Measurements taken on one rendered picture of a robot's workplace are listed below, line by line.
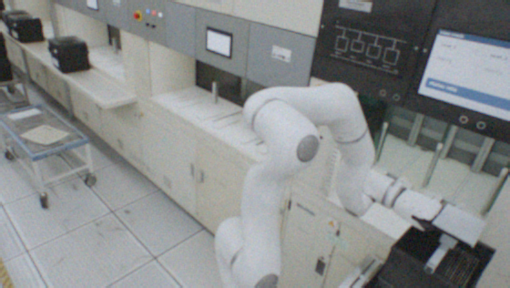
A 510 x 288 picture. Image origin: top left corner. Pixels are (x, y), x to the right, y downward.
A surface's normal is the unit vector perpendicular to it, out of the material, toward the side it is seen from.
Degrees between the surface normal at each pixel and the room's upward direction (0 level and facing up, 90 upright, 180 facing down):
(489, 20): 90
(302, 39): 90
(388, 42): 90
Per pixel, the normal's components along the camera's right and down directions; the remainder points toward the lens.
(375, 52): -0.70, 0.30
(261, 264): 0.29, -0.02
